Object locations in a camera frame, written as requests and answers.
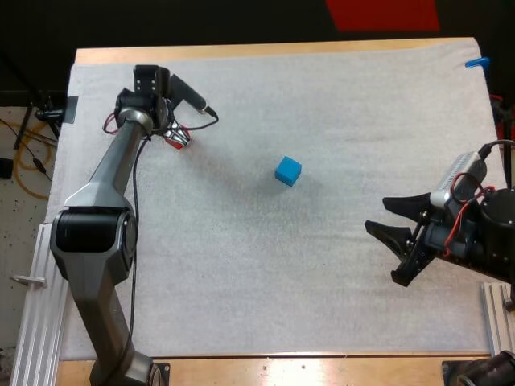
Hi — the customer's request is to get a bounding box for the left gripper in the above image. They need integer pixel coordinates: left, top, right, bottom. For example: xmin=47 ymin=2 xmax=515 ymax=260
xmin=133 ymin=64 xmax=192 ymax=147

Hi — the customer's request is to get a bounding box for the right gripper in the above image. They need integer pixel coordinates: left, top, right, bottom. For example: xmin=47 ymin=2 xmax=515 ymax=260
xmin=364 ymin=192 xmax=485 ymax=288

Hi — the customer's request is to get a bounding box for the red cube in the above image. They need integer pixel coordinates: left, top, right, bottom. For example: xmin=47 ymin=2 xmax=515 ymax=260
xmin=166 ymin=133 xmax=191 ymax=151

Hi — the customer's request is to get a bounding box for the blue cube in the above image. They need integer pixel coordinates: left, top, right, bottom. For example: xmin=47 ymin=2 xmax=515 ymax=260
xmin=274 ymin=155 xmax=303 ymax=187

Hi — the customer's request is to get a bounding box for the blue clamp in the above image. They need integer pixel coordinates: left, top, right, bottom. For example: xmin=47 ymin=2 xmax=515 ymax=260
xmin=463 ymin=56 xmax=492 ymax=70

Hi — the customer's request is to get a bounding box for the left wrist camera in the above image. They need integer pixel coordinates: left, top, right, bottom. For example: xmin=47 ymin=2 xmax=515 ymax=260
xmin=168 ymin=73 xmax=209 ymax=114

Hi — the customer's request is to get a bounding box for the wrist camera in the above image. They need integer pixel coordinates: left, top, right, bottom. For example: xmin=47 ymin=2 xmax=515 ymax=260
xmin=168 ymin=73 xmax=209 ymax=114
xmin=429 ymin=151 xmax=488 ymax=207

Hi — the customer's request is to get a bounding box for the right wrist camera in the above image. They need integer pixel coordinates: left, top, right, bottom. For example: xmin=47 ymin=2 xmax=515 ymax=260
xmin=429 ymin=151 xmax=488 ymax=207

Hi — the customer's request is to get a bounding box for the black camera cable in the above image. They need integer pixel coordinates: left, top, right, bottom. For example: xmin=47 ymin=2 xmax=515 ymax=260
xmin=477 ymin=138 xmax=515 ymax=159
xmin=107 ymin=105 xmax=220 ymax=375

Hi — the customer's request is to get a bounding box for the ribbed aluminium rail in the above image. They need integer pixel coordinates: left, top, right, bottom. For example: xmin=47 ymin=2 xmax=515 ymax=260
xmin=9 ymin=222 xmax=68 ymax=386
xmin=477 ymin=280 xmax=515 ymax=358

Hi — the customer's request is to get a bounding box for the small silver bracket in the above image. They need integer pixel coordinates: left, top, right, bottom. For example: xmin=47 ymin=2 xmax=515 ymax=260
xmin=9 ymin=274 xmax=47 ymax=287

